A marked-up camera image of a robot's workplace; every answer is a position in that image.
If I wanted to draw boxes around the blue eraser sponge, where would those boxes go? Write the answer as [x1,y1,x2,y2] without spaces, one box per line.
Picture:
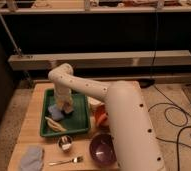
[48,105,64,121]

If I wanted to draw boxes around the green plastic tray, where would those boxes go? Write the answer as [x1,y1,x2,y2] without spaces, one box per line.
[40,89,91,138]

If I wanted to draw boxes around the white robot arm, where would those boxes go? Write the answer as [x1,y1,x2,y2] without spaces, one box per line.
[48,63,166,171]

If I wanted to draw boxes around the orange bowl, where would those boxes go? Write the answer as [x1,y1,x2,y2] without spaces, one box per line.
[94,105,109,127]

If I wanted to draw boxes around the small metal cup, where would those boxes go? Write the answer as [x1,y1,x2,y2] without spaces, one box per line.
[58,135,72,152]

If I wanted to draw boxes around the orange carrot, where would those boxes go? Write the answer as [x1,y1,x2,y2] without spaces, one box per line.
[96,114,107,126]

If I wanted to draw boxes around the silver fork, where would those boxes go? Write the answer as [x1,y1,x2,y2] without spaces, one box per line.
[49,156,83,166]

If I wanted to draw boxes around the purple bowl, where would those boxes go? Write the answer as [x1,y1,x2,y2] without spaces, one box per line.
[89,134,117,167]

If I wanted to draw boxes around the grey blue cloth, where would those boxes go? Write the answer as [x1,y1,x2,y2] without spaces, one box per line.
[18,146,44,171]

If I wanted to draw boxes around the black floor cables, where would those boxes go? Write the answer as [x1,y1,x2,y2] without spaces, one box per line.
[147,84,191,171]

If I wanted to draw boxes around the metal shelf rail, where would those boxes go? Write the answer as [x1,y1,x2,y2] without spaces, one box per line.
[8,50,191,71]

